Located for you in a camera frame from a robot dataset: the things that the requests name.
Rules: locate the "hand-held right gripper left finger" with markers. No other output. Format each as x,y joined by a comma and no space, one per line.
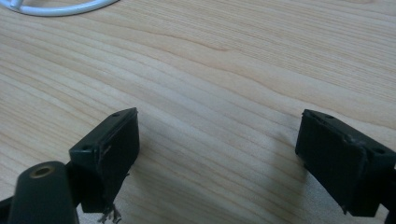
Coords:
107,152

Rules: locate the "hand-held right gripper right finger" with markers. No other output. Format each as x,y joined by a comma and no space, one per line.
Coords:
339,158

